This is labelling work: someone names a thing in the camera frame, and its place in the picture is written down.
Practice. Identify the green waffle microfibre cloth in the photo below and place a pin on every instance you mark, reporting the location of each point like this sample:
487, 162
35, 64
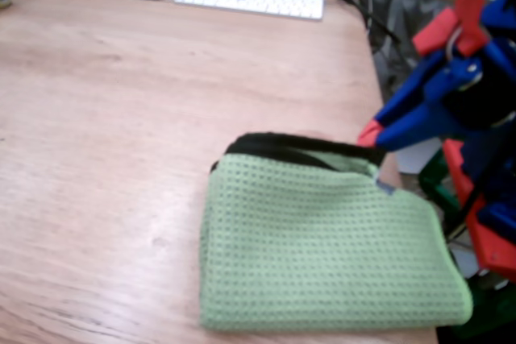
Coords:
322, 247

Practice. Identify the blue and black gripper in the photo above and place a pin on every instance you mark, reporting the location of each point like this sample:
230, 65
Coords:
417, 120

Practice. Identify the green clamp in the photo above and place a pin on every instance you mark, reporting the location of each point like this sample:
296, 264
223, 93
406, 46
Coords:
435, 187
492, 313

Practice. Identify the white slim keyboard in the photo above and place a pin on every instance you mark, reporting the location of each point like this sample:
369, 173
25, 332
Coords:
262, 2

